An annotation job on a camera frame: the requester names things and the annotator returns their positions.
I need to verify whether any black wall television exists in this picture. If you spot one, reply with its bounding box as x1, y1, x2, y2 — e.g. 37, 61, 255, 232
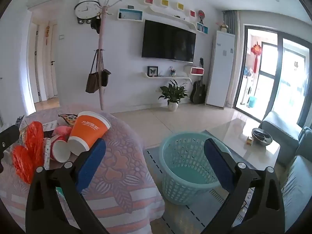
142, 19, 197, 63

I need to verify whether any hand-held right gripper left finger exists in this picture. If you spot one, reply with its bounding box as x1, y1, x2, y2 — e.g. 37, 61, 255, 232
26, 138, 110, 234

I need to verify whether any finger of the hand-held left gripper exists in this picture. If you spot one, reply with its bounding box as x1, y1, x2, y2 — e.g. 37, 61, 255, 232
0, 125, 20, 153

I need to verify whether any dark ashtray bowl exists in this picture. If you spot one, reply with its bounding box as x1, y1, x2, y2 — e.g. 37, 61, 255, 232
252, 127, 273, 147

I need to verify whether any panda wall clock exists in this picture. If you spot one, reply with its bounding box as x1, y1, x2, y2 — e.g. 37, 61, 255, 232
74, 0, 101, 25

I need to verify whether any grey curtain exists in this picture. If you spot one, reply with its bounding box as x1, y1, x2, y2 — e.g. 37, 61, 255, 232
222, 10, 240, 35

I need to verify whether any pink coat rack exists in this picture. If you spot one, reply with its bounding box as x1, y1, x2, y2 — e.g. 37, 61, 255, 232
96, 0, 120, 110

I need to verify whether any glass coffee table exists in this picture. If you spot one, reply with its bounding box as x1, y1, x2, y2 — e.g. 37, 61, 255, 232
210, 117, 281, 171

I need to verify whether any grey patterned rug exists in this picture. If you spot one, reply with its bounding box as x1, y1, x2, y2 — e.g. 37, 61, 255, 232
144, 129, 281, 228

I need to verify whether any white standing air conditioner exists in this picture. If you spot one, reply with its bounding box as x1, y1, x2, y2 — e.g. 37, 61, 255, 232
205, 30, 236, 108

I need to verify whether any orange cartoon snack packet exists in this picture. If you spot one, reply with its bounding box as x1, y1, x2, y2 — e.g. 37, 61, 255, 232
58, 113, 79, 127

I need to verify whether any pink floral blanket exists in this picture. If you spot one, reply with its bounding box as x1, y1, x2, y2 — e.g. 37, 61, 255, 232
0, 103, 165, 234

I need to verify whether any white narrow box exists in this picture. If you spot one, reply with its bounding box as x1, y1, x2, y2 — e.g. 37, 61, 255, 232
43, 138, 51, 170

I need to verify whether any light blue plastic basket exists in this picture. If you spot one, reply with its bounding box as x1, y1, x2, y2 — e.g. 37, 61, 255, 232
159, 132, 232, 206

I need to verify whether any red plastic bag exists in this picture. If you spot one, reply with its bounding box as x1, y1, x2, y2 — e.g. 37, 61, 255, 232
12, 121, 45, 184

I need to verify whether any long curved white wall shelf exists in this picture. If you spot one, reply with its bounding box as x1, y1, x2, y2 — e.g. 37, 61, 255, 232
144, 5, 198, 32

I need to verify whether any red and white paper cup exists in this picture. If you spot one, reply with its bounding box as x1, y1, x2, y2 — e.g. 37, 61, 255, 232
49, 134, 72, 162

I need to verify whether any low curved white shelf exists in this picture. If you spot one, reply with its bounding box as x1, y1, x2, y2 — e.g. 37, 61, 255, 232
140, 72, 193, 81

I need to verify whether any white washing machine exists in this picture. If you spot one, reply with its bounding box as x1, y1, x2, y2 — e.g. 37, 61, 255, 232
244, 77, 255, 101

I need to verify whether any black hanging pouch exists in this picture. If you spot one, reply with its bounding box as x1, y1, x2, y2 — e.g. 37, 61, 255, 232
91, 16, 101, 34

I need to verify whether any red knot hanging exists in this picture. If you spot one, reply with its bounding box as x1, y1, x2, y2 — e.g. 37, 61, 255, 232
251, 42, 262, 72

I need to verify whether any orange paper cup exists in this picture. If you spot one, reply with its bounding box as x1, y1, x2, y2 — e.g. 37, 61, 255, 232
67, 111, 112, 155

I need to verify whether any small blue box shelf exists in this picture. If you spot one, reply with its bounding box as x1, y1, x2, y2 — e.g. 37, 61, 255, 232
196, 22, 208, 35

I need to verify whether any grey green sofa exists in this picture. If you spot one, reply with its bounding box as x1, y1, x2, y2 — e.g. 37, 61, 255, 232
261, 111, 312, 225

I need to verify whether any sliding glass door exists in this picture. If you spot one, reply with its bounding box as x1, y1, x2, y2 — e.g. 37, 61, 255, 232
233, 24, 312, 127

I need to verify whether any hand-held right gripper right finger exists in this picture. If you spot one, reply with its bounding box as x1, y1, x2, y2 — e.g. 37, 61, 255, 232
199, 138, 285, 234

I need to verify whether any black acoustic guitar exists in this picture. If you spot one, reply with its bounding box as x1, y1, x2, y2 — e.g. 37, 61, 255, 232
190, 58, 206, 104

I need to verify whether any brown tote bag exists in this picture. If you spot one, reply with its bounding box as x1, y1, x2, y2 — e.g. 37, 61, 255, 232
85, 49, 101, 94

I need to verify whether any white hallway door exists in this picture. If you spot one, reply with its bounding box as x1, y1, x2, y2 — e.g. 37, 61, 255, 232
50, 24, 59, 95

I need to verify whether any white box shelf blue inside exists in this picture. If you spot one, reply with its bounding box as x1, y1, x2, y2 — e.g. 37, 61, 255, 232
118, 8, 144, 22

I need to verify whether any red and white box shelf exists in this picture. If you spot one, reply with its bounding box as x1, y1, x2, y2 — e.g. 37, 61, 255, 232
184, 65, 204, 76

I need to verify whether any small black shoulder bag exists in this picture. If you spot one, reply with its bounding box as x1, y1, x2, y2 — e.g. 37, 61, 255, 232
100, 51, 111, 87

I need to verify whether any pink wrapper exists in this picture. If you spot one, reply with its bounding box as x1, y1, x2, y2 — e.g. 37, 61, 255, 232
52, 125, 73, 137

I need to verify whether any potted green plant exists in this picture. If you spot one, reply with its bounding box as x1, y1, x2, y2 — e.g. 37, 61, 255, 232
158, 79, 188, 112

